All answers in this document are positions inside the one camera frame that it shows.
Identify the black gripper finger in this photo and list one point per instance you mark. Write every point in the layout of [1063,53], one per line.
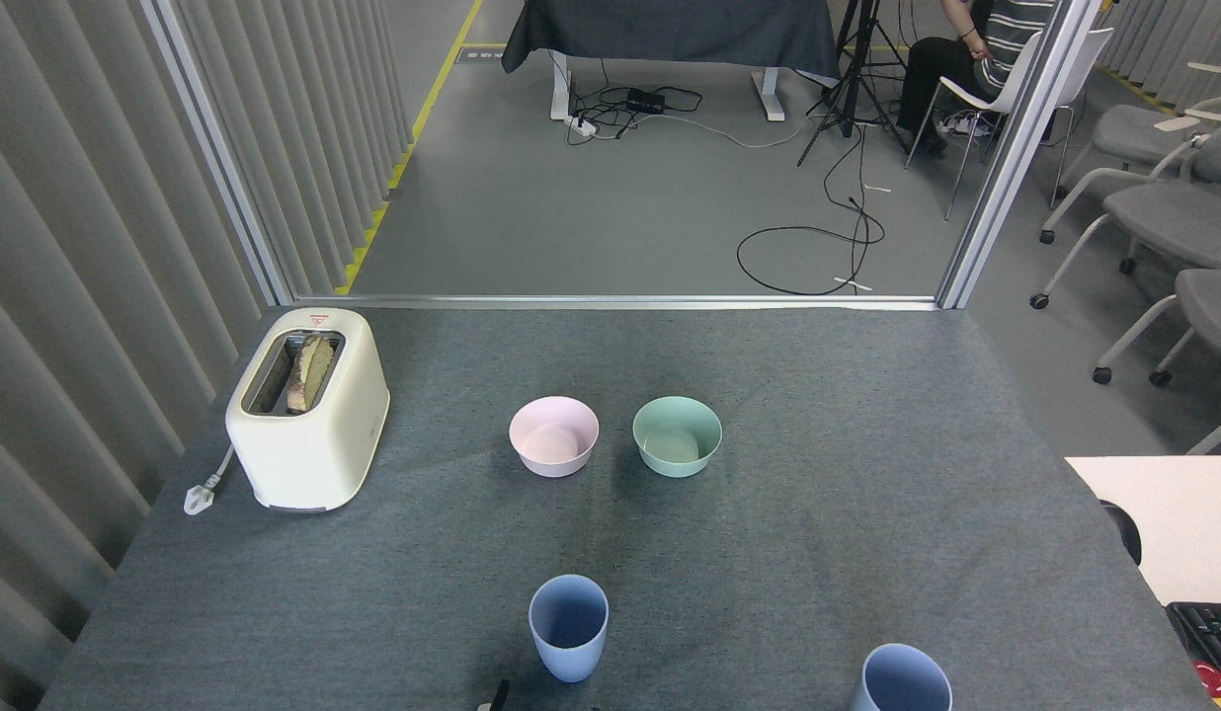
[500,697]

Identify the blue cup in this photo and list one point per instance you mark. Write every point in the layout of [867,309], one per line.
[902,681]
[569,660]

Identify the person's hand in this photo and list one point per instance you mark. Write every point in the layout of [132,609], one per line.
[978,47]

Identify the pink bowl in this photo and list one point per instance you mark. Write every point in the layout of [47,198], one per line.
[554,461]

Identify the green bowl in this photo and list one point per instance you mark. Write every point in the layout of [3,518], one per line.
[677,464]

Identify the cream white toaster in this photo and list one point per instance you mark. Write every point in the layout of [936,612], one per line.
[314,454]

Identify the white toaster power plug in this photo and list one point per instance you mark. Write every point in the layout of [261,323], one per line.
[200,500]

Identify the toasted bread slice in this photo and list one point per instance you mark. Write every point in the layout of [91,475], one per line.
[312,370]

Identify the white power strip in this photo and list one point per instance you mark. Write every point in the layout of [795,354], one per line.
[582,124]

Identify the black power adapter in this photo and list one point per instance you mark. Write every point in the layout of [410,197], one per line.
[646,100]

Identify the floor socket cover plate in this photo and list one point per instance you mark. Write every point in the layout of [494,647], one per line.
[480,54]

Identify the black round object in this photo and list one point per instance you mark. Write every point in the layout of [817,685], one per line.
[1126,533]

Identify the dark grey tablecloth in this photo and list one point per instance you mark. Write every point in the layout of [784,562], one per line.
[670,30]

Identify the black tripod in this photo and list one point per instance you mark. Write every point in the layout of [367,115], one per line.
[848,94]

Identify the white desk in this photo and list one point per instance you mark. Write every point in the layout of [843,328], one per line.
[1183,523]

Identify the black keyboard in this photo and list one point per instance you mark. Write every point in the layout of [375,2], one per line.
[1208,632]

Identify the red round object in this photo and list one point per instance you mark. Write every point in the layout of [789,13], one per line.
[1213,683]

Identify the white chair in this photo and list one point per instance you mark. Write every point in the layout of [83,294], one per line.
[976,99]

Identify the grey chair on wheels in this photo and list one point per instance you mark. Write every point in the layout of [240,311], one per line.
[1213,306]
[1134,133]
[1174,222]

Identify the person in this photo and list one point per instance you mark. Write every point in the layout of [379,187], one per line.
[1011,39]

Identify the silver frame crossbar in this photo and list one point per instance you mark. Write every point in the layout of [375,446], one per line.
[610,302]

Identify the white table frame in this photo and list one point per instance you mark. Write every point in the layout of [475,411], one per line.
[561,89]

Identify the silver frame post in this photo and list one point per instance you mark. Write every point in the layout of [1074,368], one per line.
[1016,148]
[220,148]

